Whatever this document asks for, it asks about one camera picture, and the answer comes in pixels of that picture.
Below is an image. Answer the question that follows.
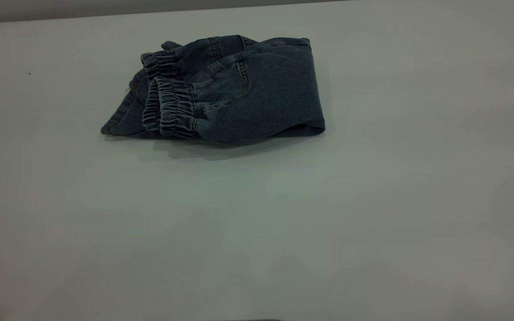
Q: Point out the blue denim pants basketball print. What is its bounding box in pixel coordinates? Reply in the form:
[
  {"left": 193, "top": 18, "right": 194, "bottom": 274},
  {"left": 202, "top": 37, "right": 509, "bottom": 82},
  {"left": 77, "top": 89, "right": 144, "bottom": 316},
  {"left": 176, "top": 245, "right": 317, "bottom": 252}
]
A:
[{"left": 100, "top": 35, "right": 326, "bottom": 146}]

